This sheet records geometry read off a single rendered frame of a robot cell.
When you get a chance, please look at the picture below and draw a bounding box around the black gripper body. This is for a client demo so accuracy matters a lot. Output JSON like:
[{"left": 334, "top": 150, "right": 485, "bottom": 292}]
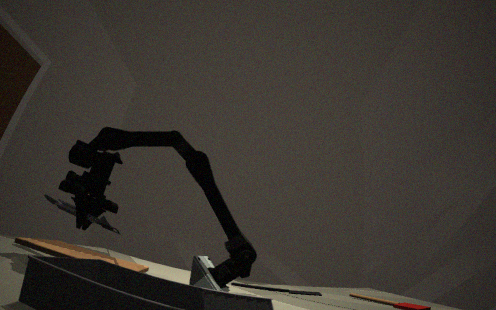
[{"left": 58, "top": 169, "right": 119, "bottom": 214}]

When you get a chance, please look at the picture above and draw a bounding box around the light brown wooden board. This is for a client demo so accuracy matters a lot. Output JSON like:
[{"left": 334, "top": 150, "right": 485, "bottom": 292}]
[{"left": 14, "top": 237, "right": 149, "bottom": 273}]

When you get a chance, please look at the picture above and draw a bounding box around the red spatula with wooden handle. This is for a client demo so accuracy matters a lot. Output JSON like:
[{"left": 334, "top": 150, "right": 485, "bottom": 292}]
[{"left": 349, "top": 293, "right": 431, "bottom": 310}]

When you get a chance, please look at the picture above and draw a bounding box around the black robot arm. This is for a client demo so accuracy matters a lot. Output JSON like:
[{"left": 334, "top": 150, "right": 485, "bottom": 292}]
[{"left": 69, "top": 127, "right": 257, "bottom": 289}]

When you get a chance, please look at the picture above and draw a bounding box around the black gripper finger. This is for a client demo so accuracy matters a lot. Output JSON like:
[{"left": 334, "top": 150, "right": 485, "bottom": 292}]
[
  {"left": 71, "top": 197, "right": 93, "bottom": 229},
  {"left": 82, "top": 206, "right": 106, "bottom": 231}
]

